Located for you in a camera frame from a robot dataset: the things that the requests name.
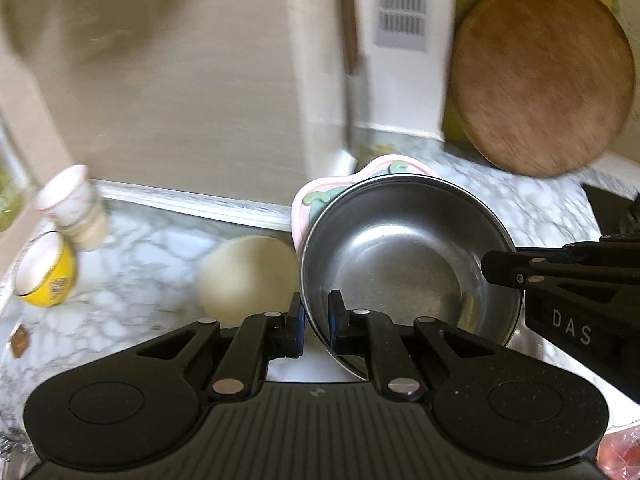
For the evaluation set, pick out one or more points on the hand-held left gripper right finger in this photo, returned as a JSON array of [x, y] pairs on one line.
[[336, 325]]

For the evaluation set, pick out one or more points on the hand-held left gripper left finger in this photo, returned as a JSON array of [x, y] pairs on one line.
[[299, 322]]

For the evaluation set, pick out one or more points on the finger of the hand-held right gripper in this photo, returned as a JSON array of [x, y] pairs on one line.
[[510, 267]]

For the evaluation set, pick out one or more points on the stainless steel bowl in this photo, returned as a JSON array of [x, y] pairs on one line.
[[400, 260]]

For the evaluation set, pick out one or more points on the pink bear-shaped plate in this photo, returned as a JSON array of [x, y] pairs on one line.
[[320, 195]]

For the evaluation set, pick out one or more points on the black stove top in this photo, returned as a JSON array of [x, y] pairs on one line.
[[617, 212]]

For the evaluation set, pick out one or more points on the pink translucent thing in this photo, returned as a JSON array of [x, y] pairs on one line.
[[622, 455]]

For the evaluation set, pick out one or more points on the round wooden cutting board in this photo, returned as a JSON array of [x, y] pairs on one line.
[[540, 80]]

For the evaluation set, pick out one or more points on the beige cup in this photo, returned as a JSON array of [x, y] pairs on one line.
[[90, 227]]

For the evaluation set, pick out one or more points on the yellow enamel bowl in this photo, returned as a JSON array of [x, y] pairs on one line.
[[47, 280]]

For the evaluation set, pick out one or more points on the white floral cup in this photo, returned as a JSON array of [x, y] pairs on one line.
[[62, 192]]

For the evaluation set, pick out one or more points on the small brown thing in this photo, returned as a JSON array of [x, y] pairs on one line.
[[20, 341]]

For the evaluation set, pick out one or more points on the grey vent grille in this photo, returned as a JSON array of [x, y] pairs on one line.
[[402, 5]]

